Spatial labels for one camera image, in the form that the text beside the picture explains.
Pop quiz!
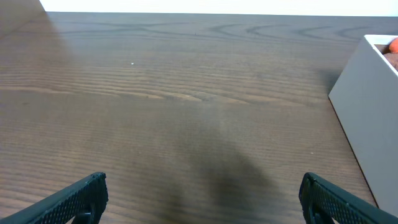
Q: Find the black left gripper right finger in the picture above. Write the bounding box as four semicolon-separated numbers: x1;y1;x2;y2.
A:
298;172;397;224

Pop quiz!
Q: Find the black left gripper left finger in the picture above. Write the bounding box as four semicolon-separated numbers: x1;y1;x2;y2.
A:
1;172;108;224

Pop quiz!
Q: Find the brown plush bear toy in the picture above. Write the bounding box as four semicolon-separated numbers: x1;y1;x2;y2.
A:
384;38;398;70

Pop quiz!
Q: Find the white cardboard box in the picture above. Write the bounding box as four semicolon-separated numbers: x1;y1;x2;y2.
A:
328;35;397;215

